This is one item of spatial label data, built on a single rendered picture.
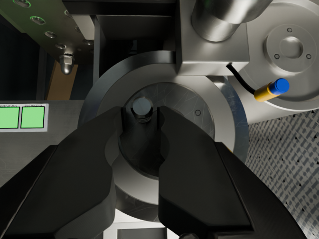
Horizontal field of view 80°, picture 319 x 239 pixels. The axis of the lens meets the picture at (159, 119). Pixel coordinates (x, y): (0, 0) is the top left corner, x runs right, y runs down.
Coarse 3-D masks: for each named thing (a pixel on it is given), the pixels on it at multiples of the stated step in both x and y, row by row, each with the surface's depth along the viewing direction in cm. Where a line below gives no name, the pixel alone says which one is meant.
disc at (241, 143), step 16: (128, 64) 17; (144, 64) 17; (112, 80) 17; (224, 80) 17; (96, 96) 16; (80, 112) 16; (240, 112) 17; (240, 128) 17; (240, 144) 17; (128, 208) 15; (144, 208) 15
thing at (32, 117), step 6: (24, 108) 47; (30, 108) 47; (36, 108) 48; (42, 108) 48; (24, 114) 47; (30, 114) 47; (36, 114) 47; (42, 114) 47; (24, 120) 47; (30, 120) 47; (36, 120) 47; (42, 120) 47; (24, 126) 47; (30, 126) 47; (36, 126) 47; (42, 126) 47
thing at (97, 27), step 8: (96, 24) 18; (96, 32) 18; (96, 40) 18; (104, 40) 20; (112, 40) 24; (120, 40) 31; (96, 48) 18; (104, 48) 20; (112, 48) 24; (120, 48) 31; (96, 56) 18; (104, 56) 20; (112, 56) 24; (120, 56) 30; (96, 64) 17; (104, 64) 20; (112, 64) 24; (96, 72) 17; (104, 72) 20; (96, 80) 17
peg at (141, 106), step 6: (144, 96) 12; (132, 102) 12; (138, 102) 12; (144, 102) 12; (150, 102) 12; (132, 108) 12; (138, 108) 12; (144, 108) 12; (150, 108) 12; (138, 114) 12; (144, 114) 12; (150, 114) 12; (138, 120) 13; (144, 120) 13
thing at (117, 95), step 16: (160, 64) 16; (128, 80) 16; (144, 80) 16; (160, 80) 16; (176, 80) 16; (192, 80) 16; (208, 80) 16; (112, 96) 16; (128, 96) 16; (208, 96) 16; (224, 96) 16; (96, 112) 15; (224, 112) 16; (224, 128) 16; (128, 176) 15; (144, 176) 15; (128, 192) 15; (144, 192) 15
